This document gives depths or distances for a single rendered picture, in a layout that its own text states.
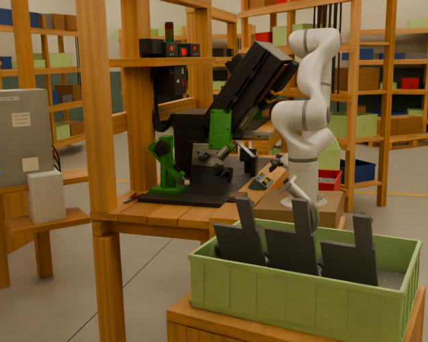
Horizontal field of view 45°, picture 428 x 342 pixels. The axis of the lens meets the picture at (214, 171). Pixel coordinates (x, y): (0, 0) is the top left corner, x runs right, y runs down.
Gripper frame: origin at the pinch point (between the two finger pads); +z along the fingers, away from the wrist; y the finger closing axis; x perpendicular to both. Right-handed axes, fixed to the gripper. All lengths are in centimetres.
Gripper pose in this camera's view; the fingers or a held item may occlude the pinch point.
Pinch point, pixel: (278, 176)
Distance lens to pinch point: 230.3
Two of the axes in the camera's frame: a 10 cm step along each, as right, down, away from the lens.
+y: 6.4, 6.2, -4.6
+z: -7.6, 6.1, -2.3
